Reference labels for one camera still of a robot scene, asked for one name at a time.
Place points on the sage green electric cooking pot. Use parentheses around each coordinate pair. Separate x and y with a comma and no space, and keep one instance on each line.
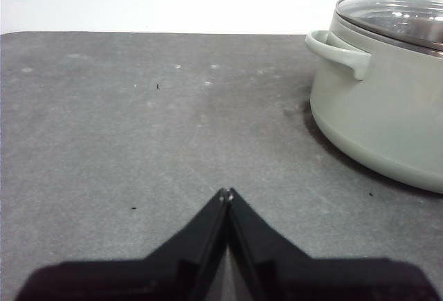
(380,117)

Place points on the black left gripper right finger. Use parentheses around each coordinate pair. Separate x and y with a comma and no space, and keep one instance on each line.
(311,276)

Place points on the glass lid with green knob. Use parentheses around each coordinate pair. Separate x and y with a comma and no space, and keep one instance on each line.
(398,17)

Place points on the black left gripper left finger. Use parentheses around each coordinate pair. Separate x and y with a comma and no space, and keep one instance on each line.
(138,276)

